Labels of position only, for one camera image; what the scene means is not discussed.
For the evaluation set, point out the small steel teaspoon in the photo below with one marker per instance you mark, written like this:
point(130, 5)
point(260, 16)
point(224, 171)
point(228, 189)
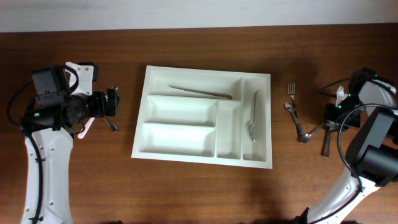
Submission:
point(305, 138)
point(289, 107)

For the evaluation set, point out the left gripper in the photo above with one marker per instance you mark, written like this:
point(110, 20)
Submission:
point(102, 98)

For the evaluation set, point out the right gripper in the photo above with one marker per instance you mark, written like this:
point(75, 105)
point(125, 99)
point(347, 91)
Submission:
point(329, 114)

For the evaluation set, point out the steel fork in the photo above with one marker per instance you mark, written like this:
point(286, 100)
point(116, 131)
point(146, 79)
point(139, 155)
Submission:
point(291, 92)
point(329, 129)
point(253, 118)

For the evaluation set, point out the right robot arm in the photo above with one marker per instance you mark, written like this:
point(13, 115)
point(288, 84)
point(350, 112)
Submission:
point(363, 117)

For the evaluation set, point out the large steel spoon upper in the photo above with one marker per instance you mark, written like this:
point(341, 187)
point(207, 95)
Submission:
point(112, 127)

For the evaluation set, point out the pink plastic knife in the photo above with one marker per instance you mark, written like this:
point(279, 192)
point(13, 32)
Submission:
point(85, 129)

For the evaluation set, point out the steel kitchen tongs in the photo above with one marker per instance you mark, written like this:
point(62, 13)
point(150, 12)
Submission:
point(221, 95)

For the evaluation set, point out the white plastic cutlery tray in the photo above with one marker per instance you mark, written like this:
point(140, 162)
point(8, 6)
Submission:
point(176, 125)

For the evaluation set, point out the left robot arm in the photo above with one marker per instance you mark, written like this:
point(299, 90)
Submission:
point(49, 147)

